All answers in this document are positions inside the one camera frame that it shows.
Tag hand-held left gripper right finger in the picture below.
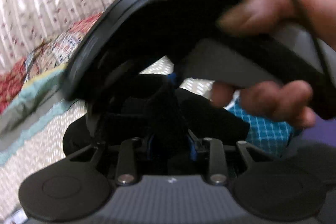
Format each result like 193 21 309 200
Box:
185 135 277 186

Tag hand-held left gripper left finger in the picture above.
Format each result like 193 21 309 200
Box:
67 135 156 186

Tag black pants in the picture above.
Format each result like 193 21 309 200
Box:
63 74 250 174

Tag person's right forearm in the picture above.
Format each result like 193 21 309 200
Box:
290 0 336 39

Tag person's right hand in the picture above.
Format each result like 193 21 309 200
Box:
211 0 317 128

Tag red floral quilt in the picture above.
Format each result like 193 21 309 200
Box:
0 12 106 115

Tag purple cloth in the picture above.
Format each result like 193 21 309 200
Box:
301 115 336 149

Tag black wrist strap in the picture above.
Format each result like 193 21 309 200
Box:
282 0 332 77

